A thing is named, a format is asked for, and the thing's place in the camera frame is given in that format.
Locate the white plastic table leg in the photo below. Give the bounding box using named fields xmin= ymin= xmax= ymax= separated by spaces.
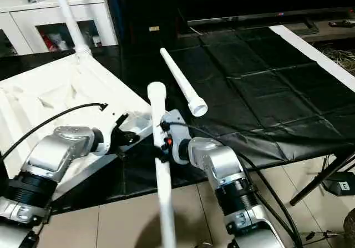
xmin=146 ymin=81 xmax=180 ymax=248
xmin=159 ymin=47 xmax=210 ymax=118
xmin=48 ymin=0 xmax=93 ymax=60

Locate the white plastic table top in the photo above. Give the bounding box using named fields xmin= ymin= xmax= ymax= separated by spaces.
xmin=0 ymin=50 xmax=158 ymax=202

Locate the black work mat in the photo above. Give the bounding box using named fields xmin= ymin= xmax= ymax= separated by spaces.
xmin=0 ymin=25 xmax=355 ymax=213

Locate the red bottle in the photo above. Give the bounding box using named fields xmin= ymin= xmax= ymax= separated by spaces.
xmin=47 ymin=34 xmax=59 ymax=50

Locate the white glass-door cabinet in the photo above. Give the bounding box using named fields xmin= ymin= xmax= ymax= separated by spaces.
xmin=0 ymin=0 xmax=119 ymax=58

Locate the black metal stand tube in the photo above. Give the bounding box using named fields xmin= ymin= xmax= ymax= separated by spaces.
xmin=288 ymin=153 xmax=355 ymax=207

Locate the white edge strip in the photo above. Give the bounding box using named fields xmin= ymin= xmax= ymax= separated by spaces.
xmin=270 ymin=24 xmax=355 ymax=94

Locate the black box white label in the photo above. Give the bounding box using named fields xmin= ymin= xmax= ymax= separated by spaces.
xmin=324 ymin=173 xmax=355 ymax=196

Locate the black metal rail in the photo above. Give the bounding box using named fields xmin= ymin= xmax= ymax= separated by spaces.
xmin=185 ymin=6 xmax=355 ymax=28

